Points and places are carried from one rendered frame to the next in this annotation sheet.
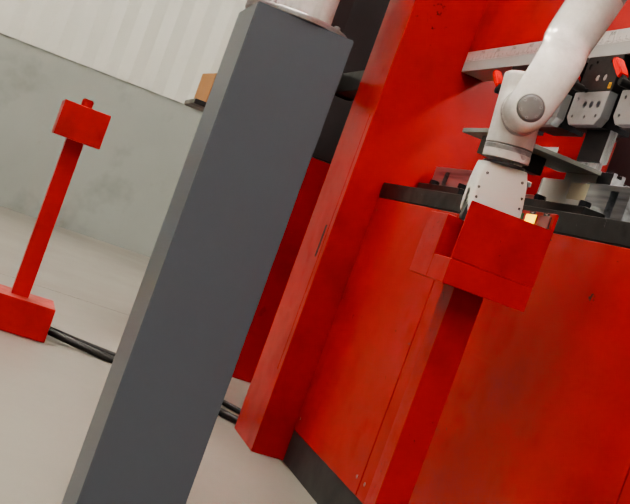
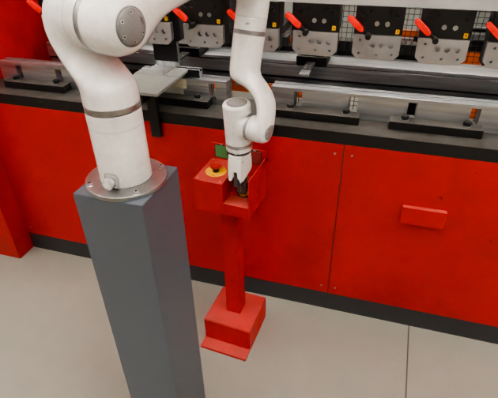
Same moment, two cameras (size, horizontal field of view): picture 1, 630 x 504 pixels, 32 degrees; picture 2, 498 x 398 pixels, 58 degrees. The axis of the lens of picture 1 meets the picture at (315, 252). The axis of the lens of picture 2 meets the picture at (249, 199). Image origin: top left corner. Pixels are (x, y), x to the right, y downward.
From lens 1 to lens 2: 1.67 m
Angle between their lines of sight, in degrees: 62
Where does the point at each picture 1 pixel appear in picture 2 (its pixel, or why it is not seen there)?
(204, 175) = (162, 299)
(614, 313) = (290, 167)
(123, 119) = not seen: outside the picture
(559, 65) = (272, 103)
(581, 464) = (303, 224)
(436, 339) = (236, 230)
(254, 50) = (152, 229)
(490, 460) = not seen: hidden behind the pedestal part
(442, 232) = (222, 193)
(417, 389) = (237, 250)
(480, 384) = not seen: hidden behind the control
